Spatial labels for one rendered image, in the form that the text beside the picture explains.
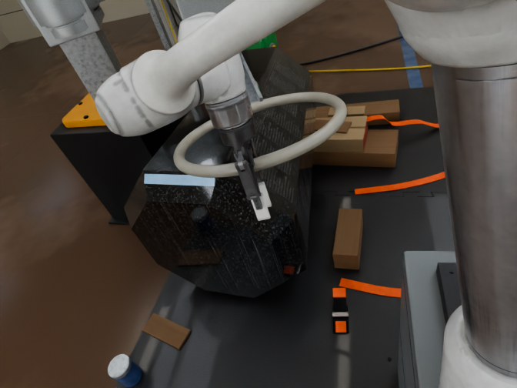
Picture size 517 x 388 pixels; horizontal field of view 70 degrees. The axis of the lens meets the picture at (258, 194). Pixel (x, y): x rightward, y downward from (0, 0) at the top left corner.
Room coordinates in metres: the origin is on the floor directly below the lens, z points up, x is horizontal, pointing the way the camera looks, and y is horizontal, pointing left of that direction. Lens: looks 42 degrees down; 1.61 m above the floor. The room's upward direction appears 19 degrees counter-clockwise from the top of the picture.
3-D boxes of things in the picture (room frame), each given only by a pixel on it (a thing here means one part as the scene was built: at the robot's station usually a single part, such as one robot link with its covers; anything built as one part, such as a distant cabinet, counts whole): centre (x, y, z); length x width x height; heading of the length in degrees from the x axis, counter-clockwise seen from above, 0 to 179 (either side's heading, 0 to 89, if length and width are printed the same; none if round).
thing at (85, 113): (2.11, 0.60, 0.76); 0.49 x 0.49 x 0.05; 62
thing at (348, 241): (1.15, -0.37, 0.07); 0.30 x 0.12 x 0.12; 152
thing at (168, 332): (1.01, 0.65, 0.02); 0.25 x 0.10 x 0.01; 49
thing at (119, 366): (0.84, 0.83, 0.08); 0.10 x 0.10 x 0.13
